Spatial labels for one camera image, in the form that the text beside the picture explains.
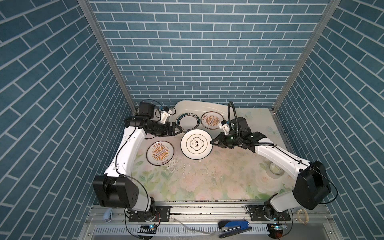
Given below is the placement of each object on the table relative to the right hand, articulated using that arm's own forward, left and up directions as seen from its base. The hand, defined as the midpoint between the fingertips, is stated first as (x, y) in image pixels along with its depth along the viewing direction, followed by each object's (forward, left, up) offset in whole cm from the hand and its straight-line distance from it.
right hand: (209, 140), depth 79 cm
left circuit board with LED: (-40, +28, -23) cm, 54 cm away
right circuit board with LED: (-34, -34, -23) cm, 53 cm away
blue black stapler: (-35, -11, -18) cm, 41 cm away
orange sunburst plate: (+31, 0, -18) cm, 36 cm away
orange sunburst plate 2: (+1, +32, -19) cm, 37 cm away
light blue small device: (-35, +47, -17) cm, 62 cm away
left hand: (+1, +17, +6) cm, 18 cm away
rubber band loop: (-27, -49, -22) cm, 60 cm away
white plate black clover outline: (-1, +7, -3) cm, 8 cm away
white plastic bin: (+35, +10, -17) cm, 40 cm away
